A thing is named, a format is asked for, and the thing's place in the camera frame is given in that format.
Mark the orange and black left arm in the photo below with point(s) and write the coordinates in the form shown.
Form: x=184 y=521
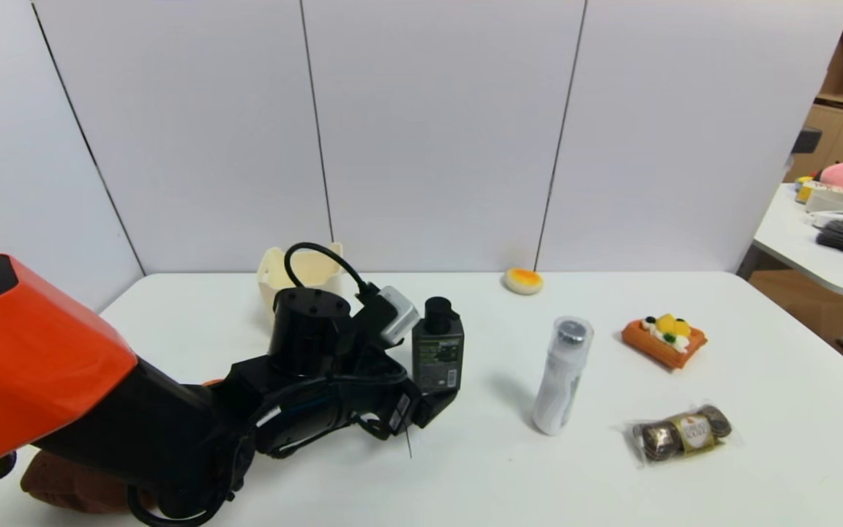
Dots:
x=26 y=359

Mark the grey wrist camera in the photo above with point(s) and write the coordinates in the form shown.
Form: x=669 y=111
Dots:
x=396 y=315

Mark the black pump bottle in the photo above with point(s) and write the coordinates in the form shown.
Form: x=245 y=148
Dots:
x=437 y=355

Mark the white side table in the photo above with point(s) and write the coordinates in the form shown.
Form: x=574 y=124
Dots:
x=795 y=249

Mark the yellow toy block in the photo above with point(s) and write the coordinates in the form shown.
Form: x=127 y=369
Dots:
x=804 y=190

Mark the toy waffle with fruit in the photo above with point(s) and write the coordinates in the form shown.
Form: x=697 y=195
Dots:
x=663 y=339

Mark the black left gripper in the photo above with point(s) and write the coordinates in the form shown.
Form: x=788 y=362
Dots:
x=402 y=415

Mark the white plastic case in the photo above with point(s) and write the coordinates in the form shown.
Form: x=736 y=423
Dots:
x=830 y=199

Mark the gold chocolate balls pack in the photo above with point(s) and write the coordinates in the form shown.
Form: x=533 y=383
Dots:
x=683 y=432

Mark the orange topped toy bun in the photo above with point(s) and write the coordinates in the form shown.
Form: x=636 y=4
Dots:
x=523 y=281

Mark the white bottle with clear cap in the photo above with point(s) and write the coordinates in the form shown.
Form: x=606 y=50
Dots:
x=560 y=380

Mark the brown cloth pouch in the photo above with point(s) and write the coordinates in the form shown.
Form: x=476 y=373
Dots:
x=70 y=483

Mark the cream white plastic box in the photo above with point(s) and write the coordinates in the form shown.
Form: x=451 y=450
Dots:
x=312 y=267

